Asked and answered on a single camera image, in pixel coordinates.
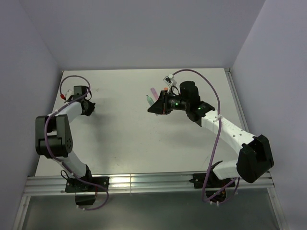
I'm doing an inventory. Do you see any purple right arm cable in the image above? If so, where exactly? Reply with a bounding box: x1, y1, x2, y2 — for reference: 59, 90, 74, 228
172, 69, 240, 203

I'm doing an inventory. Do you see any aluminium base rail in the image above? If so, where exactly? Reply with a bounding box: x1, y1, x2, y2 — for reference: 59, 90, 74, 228
24, 169, 274, 196

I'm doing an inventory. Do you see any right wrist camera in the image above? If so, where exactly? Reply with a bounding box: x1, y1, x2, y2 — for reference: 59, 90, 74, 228
163, 74, 177, 88

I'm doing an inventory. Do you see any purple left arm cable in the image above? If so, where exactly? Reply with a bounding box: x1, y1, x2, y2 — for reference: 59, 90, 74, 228
44, 75, 109, 211

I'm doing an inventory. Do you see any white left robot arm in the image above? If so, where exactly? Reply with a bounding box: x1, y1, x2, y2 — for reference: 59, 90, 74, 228
35, 86, 109, 193

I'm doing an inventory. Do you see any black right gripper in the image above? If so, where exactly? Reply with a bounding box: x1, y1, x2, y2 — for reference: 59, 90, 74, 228
148, 90, 189, 115

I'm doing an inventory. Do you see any aluminium side rail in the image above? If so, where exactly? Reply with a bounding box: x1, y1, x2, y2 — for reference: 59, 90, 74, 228
224, 68, 288, 230

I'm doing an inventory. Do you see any purple pen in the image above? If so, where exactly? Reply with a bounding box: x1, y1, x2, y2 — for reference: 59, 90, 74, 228
150, 88, 159, 101

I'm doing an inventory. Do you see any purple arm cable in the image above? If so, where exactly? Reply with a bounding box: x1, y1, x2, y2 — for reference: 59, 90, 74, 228
44, 75, 109, 211
172, 69, 240, 203

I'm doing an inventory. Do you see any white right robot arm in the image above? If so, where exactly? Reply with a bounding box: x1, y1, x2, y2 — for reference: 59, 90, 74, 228
147, 81, 274, 187

